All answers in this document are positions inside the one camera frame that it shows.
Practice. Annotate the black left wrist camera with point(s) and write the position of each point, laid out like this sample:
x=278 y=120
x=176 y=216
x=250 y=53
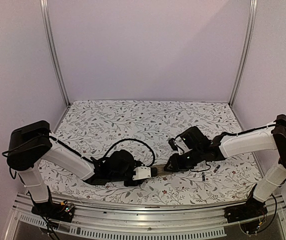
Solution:
x=122 y=162

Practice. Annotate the white remote control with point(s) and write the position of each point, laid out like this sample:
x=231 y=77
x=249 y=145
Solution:
x=161 y=171

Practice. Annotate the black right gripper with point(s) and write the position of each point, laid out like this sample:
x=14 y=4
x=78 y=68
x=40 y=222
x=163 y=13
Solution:
x=176 y=165

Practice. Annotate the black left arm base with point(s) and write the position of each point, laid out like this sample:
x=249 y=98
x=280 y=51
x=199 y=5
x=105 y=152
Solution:
x=63 y=211

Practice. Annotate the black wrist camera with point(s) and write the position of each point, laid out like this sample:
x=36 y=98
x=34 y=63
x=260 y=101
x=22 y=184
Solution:
x=122 y=162
x=192 y=139

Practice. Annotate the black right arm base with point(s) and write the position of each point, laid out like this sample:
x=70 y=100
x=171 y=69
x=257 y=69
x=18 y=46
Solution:
x=253 y=213

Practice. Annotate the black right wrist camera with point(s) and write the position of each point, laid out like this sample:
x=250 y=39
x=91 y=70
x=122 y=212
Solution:
x=192 y=139

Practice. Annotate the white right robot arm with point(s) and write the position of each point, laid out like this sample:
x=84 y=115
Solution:
x=271 y=136

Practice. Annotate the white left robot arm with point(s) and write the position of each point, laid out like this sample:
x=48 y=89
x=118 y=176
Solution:
x=32 y=143

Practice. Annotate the left aluminium frame post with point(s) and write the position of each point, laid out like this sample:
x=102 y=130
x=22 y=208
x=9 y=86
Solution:
x=44 y=6

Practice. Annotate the black aaa battery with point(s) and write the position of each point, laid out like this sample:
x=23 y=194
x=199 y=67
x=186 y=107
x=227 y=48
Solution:
x=203 y=177
x=217 y=168

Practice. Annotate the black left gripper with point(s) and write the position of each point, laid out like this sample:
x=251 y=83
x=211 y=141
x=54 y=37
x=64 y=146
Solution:
x=138 y=164

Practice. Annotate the aluminium frame post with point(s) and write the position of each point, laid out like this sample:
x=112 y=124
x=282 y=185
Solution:
x=44 y=6
x=253 y=4

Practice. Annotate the right aluminium frame post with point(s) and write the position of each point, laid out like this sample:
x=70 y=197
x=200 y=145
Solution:
x=253 y=4

